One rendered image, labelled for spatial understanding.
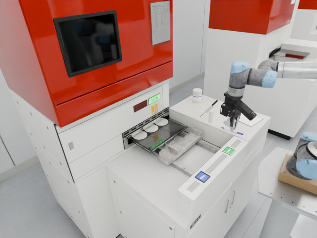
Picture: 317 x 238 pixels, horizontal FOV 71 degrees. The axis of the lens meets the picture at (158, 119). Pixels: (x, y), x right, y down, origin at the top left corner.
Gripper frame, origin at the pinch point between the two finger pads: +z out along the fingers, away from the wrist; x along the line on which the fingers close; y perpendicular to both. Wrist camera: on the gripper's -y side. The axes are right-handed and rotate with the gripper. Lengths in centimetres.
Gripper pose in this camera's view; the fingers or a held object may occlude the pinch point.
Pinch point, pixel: (233, 130)
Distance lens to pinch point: 123.5
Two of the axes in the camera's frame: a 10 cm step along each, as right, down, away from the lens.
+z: 0.4, 8.5, 5.3
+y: -7.3, -3.4, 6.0
